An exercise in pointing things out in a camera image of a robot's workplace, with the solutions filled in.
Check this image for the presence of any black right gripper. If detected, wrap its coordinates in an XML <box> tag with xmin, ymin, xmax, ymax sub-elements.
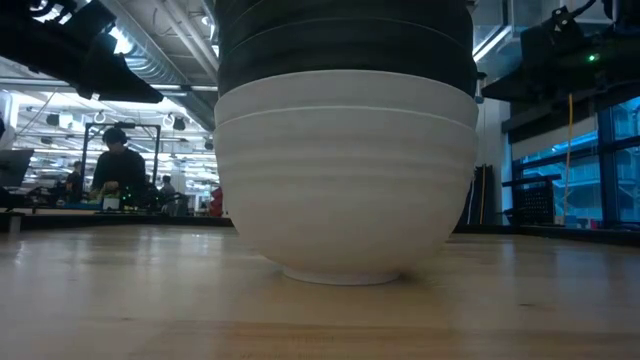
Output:
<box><xmin>481</xmin><ymin>48</ymin><xmax>601</xmax><ymax>102</ymax></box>

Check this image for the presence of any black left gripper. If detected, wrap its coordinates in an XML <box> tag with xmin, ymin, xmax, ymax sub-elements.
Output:
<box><xmin>0</xmin><ymin>0</ymin><xmax>165</xmax><ymax>105</ymax></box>

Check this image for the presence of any black bowl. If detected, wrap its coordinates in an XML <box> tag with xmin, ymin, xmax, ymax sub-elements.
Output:
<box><xmin>215</xmin><ymin>0</ymin><xmax>474</xmax><ymax>51</ymax></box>
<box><xmin>217</xmin><ymin>18</ymin><xmax>478</xmax><ymax>99</ymax></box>

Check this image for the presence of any person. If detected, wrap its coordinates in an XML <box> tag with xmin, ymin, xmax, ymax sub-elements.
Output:
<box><xmin>89</xmin><ymin>127</ymin><xmax>149</xmax><ymax>209</ymax></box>
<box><xmin>158</xmin><ymin>174</ymin><xmax>178</xmax><ymax>199</ymax></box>
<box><xmin>65</xmin><ymin>159</ymin><xmax>85</xmax><ymax>202</ymax></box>

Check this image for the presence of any black perforated cart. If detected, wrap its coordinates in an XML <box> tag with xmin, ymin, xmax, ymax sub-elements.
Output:
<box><xmin>501</xmin><ymin>174</ymin><xmax>564</xmax><ymax>227</ymax></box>

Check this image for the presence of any dark tilted screen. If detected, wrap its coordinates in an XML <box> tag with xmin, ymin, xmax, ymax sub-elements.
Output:
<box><xmin>0</xmin><ymin>148</ymin><xmax>35</xmax><ymax>189</ymax></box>

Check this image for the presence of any red object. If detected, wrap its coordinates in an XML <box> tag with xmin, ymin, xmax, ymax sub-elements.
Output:
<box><xmin>208</xmin><ymin>186</ymin><xmax>225</xmax><ymax>218</ymax></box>

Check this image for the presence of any white bowl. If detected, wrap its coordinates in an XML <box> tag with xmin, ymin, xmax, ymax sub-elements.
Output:
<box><xmin>213</xmin><ymin>105</ymin><xmax>480</xmax><ymax>287</ymax></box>
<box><xmin>214</xmin><ymin>68</ymin><xmax>480</xmax><ymax>132</ymax></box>

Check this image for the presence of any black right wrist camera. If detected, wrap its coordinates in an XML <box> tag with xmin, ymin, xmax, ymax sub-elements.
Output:
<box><xmin>519</xmin><ymin>5</ymin><xmax>587</xmax><ymax>56</ymax></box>

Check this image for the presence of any black metal stand frame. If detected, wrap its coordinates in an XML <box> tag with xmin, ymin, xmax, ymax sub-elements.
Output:
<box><xmin>81</xmin><ymin>122</ymin><xmax>163</xmax><ymax>202</ymax></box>

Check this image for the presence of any black aluminium table frame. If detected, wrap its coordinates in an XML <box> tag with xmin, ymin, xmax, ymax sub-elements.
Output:
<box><xmin>0</xmin><ymin>211</ymin><xmax>640</xmax><ymax>247</ymax></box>

